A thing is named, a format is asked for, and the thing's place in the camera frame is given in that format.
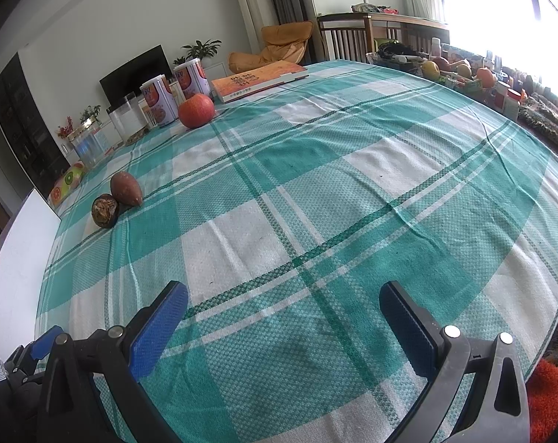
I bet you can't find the leafy plant in pot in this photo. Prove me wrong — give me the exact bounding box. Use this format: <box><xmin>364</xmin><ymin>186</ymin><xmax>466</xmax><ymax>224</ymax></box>
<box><xmin>79</xmin><ymin>105</ymin><xmax>103</xmax><ymax>126</ymax></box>

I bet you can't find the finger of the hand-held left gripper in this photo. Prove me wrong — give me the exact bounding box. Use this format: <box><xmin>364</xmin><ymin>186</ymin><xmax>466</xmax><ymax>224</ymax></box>
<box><xmin>1</xmin><ymin>325</ymin><xmax>66</xmax><ymax>393</ymax></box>

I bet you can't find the black television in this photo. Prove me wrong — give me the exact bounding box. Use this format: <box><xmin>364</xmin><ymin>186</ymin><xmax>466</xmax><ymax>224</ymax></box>
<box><xmin>99</xmin><ymin>45</ymin><xmax>173</xmax><ymax>108</ymax></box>

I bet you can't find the dark wooden chair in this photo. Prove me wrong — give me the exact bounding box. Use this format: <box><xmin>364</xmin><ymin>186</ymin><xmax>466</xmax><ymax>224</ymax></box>
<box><xmin>316</xmin><ymin>13</ymin><xmax>372</xmax><ymax>63</ymax></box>

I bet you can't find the black lid clear jar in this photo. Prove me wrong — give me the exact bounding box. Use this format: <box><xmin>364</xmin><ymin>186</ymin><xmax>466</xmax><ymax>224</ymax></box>
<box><xmin>107</xmin><ymin>92</ymin><xmax>149</xmax><ymax>143</ymax></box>

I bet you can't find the orange book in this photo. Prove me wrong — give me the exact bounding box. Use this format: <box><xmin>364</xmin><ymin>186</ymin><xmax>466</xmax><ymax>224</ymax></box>
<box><xmin>210</xmin><ymin>61</ymin><xmax>309</xmax><ymax>103</ymax></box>

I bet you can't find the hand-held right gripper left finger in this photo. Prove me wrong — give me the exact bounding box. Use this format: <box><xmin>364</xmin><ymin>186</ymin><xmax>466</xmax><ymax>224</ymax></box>
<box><xmin>41</xmin><ymin>280</ymin><xmax>189</xmax><ymax>443</ymax></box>

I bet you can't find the large green potted plant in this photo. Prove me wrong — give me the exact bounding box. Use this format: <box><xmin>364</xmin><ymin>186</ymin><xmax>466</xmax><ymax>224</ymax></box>
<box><xmin>181</xmin><ymin>39</ymin><xmax>223</xmax><ymax>68</ymax></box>

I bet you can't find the tray of assorted fruit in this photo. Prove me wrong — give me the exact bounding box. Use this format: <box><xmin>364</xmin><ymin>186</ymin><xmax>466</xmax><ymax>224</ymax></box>
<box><xmin>417</xmin><ymin>55</ymin><xmax>499</xmax><ymax>95</ymax></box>

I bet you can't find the small sweet potato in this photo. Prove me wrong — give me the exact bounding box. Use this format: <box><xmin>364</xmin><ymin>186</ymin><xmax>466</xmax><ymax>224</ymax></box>
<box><xmin>110</xmin><ymin>171</ymin><xmax>144</xmax><ymax>207</ymax></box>

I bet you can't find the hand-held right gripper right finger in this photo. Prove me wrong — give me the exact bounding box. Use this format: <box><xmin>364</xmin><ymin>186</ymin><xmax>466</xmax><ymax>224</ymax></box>
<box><xmin>379</xmin><ymin>280</ymin><xmax>531</xmax><ymax>443</ymax></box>

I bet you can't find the dark glass cabinet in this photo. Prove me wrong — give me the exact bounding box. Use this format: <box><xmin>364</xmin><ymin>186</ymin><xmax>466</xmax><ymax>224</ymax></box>
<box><xmin>0</xmin><ymin>53</ymin><xmax>72</xmax><ymax>169</ymax></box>

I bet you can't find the clutter on wooden desk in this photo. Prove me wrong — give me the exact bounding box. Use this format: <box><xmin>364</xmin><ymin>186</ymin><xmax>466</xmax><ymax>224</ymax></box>
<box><xmin>352</xmin><ymin>4</ymin><xmax>400</xmax><ymax>16</ymax></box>

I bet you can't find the green plaid tablecloth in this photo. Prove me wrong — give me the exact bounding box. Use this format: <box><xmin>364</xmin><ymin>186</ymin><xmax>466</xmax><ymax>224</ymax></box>
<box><xmin>35</xmin><ymin>59</ymin><xmax>558</xmax><ymax>443</ymax></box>

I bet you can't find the standing air conditioner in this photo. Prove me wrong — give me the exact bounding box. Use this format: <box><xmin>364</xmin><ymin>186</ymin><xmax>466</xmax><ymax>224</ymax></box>
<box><xmin>227</xmin><ymin>0</ymin><xmax>280</xmax><ymax>51</ymax></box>

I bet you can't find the black cluttered container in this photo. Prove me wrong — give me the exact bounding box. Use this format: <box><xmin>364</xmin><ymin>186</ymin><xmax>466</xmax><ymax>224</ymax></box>
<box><xmin>376</xmin><ymin>41</ymin><xmax>420</xmax><ymax>63</ymax></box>

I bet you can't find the fruit print tissue pack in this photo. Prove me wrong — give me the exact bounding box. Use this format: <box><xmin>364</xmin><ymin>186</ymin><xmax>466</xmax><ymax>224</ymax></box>
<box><xmin>48</xmin><ymin>161</ymin><xmax>86</xmax><ymax>208</ymax></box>

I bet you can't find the red labelled can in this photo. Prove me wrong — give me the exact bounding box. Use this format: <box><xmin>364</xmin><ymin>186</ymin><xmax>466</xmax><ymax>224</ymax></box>
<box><xmin>173</xmin><ymin>58</ymin><xmax>212</xmax><ymax>104</ymax></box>
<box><xmin>139</xmin><ymin>75</ymin><xmax>180</xmax><ymax>129</ymax></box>

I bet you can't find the orange beanbag chair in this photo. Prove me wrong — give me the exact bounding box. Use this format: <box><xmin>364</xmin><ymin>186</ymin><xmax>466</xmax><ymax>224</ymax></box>
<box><xmin>228</xmin><ymin>21</ymin><xmax>314</xmax><ymax>72</ymax></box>

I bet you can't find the red apple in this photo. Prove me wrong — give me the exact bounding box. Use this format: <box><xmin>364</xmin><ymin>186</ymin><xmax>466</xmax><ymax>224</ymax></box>
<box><xmin>178</xmin><ymin>93</ymin><xmax>216</xmax><ymax>129</ymax></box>

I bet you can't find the patterned dark cloth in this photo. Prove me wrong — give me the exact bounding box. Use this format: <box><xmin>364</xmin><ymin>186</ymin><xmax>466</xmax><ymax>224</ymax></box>
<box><xmin>519</xmin><ymin>95</ymin><xmax>558</xmax><ymax>153</ymax></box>

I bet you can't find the window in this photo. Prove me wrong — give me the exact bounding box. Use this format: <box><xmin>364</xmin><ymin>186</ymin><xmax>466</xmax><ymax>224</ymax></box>
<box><xmin>436</xmin><ymin>0</ymin><xmax>558</xmax><ymax>84</ymax></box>

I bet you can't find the orange red seat cushion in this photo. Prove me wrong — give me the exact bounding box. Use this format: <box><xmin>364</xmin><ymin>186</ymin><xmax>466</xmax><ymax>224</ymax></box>
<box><xmin>526</xmin><ymin>357</ymin><xmax>558</xmax><ymax>443</ymax></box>

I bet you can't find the gold lid glass jar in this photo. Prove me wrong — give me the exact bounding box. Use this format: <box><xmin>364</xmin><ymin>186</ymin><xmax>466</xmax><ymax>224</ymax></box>
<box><xmin>68</xmin><ymin>122</ymin><xmax>111</xmax><ymax>169</ymax></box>

